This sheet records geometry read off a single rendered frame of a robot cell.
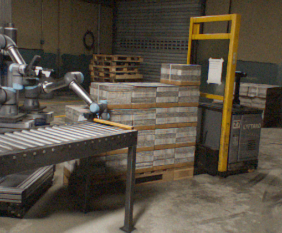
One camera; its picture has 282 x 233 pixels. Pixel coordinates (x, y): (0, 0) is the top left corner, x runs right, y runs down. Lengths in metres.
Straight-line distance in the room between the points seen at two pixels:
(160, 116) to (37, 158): 1.99
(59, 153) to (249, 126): 2.88
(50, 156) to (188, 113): 2.23
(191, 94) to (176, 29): 7.25
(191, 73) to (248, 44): 6.18
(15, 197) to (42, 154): 1.04
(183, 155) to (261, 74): 6.10
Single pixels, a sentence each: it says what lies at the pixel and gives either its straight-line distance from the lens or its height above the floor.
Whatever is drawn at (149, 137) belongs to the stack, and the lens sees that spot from 4.02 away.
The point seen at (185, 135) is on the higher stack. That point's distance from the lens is 4.33.
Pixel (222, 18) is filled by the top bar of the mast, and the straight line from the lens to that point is 4.55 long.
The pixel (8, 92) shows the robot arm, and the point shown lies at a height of 1.01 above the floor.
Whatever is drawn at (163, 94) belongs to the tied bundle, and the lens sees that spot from 4.04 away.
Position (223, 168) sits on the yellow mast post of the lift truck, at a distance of 4.58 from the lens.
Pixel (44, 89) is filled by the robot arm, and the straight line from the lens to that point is 3.84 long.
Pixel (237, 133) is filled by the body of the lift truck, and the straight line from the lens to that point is 4.67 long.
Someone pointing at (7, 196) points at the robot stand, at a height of 0.18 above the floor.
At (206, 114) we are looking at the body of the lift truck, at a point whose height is 0.68.
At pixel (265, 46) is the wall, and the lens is 10.19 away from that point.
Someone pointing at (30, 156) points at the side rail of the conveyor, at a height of 0.76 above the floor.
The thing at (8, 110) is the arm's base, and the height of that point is 0.86.
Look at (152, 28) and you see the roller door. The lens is 11.96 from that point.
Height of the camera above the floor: 1.38
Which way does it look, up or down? 9 degrees down
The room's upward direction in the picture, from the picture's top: 3 degrees clockwise
